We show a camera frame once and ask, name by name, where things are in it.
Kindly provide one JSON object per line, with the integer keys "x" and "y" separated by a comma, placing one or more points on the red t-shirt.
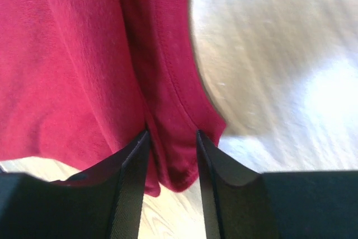
{"x": 81, "y": 78}

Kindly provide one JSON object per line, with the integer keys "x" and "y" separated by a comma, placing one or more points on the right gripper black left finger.
{"x": 103, "y": 201}

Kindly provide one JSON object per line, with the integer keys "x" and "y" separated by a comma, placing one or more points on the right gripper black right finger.
{"x": 241, "y": 203}

